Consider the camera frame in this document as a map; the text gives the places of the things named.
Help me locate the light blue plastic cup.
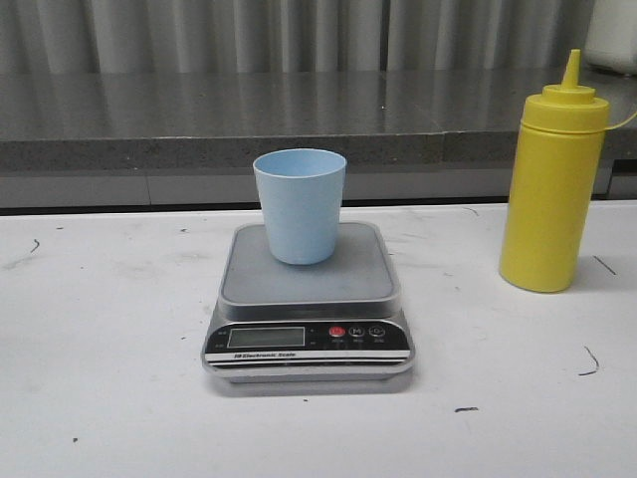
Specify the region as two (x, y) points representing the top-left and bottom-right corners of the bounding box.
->
(253, 148), (347, 265)

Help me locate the grey stone counter shelf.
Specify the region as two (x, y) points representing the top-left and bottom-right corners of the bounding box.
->
(0, 67), (637, 173)

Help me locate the silver electronic kitchen scale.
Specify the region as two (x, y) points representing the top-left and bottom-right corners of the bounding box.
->
(201, 222), (415, 383)

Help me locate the yellow squeeze bottle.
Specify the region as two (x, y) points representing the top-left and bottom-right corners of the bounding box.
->
(499, 49), (612, 293)

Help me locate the white container on counter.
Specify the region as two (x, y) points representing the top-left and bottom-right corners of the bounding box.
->
(583, 0), (636, 76)

